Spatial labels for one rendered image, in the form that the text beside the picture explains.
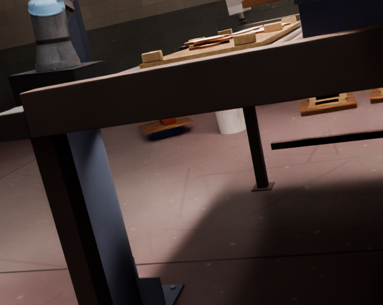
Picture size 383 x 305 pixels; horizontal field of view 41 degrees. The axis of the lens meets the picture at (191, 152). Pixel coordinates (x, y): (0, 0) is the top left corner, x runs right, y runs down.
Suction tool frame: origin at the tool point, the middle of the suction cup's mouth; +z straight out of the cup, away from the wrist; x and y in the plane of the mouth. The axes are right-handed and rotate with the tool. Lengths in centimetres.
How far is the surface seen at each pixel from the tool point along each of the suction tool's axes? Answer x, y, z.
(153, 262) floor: 65, -17, 93
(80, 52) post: 331, 328, -11
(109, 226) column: 45, -60, 53
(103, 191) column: 44, -59, 41
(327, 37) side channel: -52, -109, 2
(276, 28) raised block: -20.6, -28.1, 3.1
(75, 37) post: 331, 328, -31
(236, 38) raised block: -21, -67, 1
